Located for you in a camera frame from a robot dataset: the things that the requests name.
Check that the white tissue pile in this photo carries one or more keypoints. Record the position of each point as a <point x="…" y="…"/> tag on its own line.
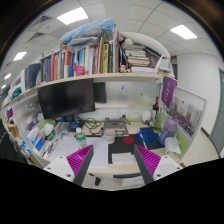
<point x="172" y="145"/>

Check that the stack of lying books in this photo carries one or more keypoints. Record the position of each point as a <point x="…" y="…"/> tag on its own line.
<point x="138" y="56"/>

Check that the red round coaster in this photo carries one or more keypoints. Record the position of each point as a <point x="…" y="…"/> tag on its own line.
<point x="128" y="140"/>

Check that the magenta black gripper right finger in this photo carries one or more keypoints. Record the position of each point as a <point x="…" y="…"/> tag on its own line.
<point x="147" y="162"/>

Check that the purple hanging pennant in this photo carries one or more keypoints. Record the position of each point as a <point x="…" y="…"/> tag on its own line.
<point x="169" y="85"/>

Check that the grey laptop stand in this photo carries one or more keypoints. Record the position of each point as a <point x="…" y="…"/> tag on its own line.
<point x="117" y="125"/>

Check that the blue plastic bag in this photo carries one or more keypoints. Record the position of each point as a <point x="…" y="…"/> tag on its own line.
<point x="97" y="28"/>

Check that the black computer monitor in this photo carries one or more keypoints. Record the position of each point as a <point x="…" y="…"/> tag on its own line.
<point x="67" y="98"/>

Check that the dark glass bottle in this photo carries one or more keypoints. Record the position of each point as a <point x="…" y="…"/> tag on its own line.
<point x="156" y="105"/>

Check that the clear plastic water bottle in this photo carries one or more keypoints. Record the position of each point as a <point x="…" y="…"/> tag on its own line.
<point x="81" y="137"/>

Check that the white paper cup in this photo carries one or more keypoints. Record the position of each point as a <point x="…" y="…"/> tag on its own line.
<point x="109" y="136"/>

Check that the row of upright books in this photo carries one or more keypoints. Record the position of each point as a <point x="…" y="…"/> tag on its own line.
<point x="87" y="55"/>

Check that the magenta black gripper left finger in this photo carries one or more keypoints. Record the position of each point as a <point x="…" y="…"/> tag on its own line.
<point x="79" y="163"/>

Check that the white paper sheet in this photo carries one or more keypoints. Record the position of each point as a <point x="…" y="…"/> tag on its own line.
<point x="100" y="152"/>

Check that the purple water jug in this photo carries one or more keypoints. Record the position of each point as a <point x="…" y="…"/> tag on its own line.
<point x="168" y="130"/>

